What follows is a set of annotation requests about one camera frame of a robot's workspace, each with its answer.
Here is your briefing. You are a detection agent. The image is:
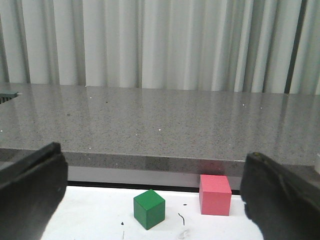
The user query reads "green cube block left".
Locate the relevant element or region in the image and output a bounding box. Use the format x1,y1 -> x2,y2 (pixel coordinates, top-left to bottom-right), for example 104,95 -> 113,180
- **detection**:
133,189 -> 166,230

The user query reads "grey stone counter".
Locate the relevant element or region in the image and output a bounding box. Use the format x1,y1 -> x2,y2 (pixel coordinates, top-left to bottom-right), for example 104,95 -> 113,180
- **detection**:
0,83 -> 320,175

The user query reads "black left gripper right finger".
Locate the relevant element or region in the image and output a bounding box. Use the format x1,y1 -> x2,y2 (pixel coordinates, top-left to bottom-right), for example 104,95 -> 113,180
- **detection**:
239,152 -> 320,240

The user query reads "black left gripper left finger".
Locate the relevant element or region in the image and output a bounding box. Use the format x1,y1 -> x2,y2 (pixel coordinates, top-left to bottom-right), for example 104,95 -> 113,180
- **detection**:
0,142 -> 68,240

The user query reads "pink cube block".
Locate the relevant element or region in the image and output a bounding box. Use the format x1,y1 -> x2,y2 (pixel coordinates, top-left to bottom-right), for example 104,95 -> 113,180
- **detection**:
199,174 -> 232,216

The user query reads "white pleated curtain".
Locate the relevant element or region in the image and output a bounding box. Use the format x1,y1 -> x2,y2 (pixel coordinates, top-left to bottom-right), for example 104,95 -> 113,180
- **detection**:
0,0 -> 320,95

